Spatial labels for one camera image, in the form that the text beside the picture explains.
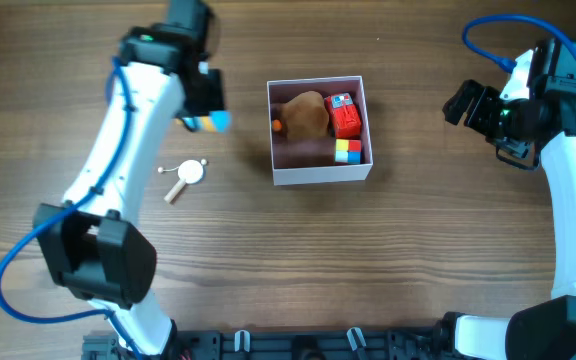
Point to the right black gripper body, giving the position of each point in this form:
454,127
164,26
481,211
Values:
488,112

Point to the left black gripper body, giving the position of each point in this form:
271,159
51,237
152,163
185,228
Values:
203,94

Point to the orange blue duck toy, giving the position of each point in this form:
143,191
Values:
214,122

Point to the white pig rattle drum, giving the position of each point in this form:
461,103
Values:
188,172

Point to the brown plush toy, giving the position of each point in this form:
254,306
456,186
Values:
305,117

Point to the red toy fire truck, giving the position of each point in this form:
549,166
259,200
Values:
344,117

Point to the multicolour puzzle cube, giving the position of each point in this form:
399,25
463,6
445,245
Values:
348,151

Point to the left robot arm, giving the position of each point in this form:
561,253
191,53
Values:
96,251

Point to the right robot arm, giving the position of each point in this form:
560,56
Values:
547,330

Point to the pink open cardboard box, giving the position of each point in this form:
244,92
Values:
312,161

